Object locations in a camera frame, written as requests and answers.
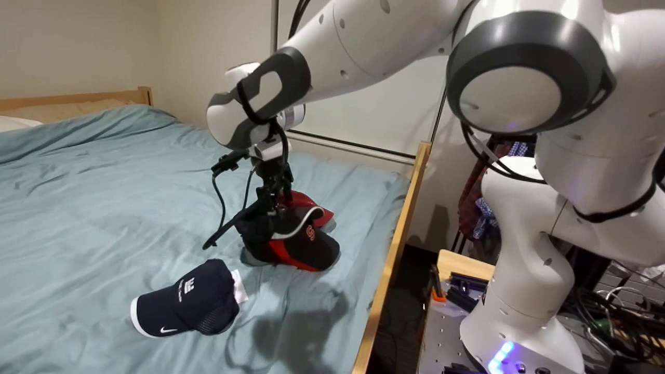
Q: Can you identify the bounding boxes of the white pillow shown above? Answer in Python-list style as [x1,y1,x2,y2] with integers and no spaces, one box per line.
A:
[0,115,43,135]

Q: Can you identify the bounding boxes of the navy cap with white logo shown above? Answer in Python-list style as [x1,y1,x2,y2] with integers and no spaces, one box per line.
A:
[126,258,250,340]

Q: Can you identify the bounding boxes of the black cap with white trim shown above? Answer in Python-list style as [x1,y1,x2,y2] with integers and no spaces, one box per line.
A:
[236,200,327,266]

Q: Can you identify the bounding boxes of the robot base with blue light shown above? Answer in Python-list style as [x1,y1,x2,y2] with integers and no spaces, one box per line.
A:
[460,304,587,374]

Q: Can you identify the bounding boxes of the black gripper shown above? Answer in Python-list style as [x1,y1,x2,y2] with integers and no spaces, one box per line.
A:
[258,156,295,222]

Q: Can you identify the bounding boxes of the wooden bed frame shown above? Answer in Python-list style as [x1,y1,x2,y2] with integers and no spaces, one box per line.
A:
[0,85,434,374]

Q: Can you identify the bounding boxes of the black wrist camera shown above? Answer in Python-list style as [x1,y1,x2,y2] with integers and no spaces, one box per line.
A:
[209,152,248,177]

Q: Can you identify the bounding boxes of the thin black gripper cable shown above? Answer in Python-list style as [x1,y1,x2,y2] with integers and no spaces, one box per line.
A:
[199,152,261,251]

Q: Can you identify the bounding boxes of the light blue duvet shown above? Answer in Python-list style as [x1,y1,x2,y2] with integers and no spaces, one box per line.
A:
[0,103,412,374]

